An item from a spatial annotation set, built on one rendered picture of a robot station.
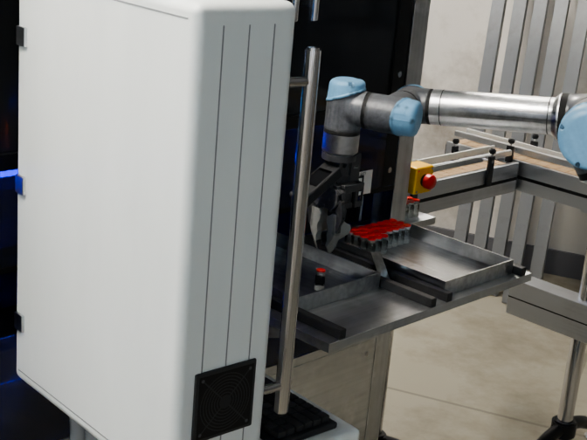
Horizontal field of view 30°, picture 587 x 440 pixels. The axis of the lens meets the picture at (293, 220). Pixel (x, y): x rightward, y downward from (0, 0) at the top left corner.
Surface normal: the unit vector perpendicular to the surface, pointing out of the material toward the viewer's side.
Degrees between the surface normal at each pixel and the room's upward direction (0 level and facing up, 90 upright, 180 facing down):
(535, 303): 90
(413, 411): 0
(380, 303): 0
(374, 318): 0
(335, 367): 90
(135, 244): 90
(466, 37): 90
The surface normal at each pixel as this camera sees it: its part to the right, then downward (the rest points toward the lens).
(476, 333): 0.08, -0.95
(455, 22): -0.37, 0.25
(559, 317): -0.70, 0.16
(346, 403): 0.71, 0.27
